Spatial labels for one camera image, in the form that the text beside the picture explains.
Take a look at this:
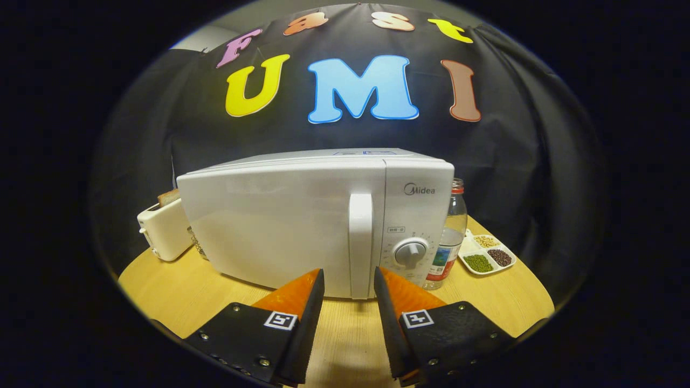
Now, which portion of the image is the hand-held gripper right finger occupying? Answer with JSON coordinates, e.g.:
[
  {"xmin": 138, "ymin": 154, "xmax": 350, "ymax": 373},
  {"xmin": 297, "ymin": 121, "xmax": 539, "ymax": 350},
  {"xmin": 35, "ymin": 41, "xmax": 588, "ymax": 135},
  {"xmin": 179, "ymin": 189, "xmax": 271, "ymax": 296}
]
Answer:
[{"xmin": 374, "ymin": 266, "xmax": 517, "ymax": 387}]

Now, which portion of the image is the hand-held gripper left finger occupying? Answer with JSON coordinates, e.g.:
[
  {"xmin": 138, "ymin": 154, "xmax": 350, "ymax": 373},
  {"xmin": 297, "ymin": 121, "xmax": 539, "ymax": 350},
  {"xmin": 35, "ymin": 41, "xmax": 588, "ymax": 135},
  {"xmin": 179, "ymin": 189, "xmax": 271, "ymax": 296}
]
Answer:
[{"xmin": 183, "ymin": 268, "xmax": 326, "ymax": 387}]

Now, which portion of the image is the white microwave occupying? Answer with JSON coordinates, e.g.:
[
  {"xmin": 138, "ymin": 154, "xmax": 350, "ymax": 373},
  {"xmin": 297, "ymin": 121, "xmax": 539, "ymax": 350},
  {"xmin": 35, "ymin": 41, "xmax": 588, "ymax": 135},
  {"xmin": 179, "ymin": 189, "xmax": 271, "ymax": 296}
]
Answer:
[{"xmin": 176, "ymin": 148, "xmax": 455, "ymax": 300}]

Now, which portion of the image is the white divided bean dish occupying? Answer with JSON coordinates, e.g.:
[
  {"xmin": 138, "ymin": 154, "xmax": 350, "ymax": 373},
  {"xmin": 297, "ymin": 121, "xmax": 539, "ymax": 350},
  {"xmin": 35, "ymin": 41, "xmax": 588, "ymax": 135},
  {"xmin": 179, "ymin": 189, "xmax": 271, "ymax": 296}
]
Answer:
[{"xmin": 458, "ymin": 229, "xmax": 517, "ymax": 276}]

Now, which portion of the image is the clear plastic water bottle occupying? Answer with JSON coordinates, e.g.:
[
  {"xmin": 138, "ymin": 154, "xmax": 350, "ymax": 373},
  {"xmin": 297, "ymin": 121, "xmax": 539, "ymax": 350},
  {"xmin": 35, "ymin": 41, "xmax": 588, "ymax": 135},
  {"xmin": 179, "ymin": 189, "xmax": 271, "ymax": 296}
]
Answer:
[{"xmin": 423, "ymin": 178, "xmax": 468, "ymax": 290}]

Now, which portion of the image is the cream toaster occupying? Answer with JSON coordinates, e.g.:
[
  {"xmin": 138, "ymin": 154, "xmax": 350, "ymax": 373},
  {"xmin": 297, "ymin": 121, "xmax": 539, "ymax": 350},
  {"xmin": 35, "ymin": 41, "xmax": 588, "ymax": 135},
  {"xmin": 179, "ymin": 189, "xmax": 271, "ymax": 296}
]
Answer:
[{"xmin": 137, "ymin": 198, "xmax": 195, "ymax": 262}]

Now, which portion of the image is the black backdrop cloth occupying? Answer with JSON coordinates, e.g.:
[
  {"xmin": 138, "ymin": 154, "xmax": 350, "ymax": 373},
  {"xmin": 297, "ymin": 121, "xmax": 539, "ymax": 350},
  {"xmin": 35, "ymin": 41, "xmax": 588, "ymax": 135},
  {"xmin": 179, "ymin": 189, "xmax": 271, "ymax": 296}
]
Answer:
[{"xmin": 89, "ymin": 3, "xmax": 607, "ymax": 308}]

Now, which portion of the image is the metal wire basket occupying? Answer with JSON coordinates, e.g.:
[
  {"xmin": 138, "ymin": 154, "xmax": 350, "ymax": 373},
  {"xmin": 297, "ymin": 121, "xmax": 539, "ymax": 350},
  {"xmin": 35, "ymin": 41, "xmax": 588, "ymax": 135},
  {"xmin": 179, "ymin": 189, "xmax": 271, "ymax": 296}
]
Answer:
[{"xmin": 187, "ymin": 226, "xmax": 208, "ymax": 260}]

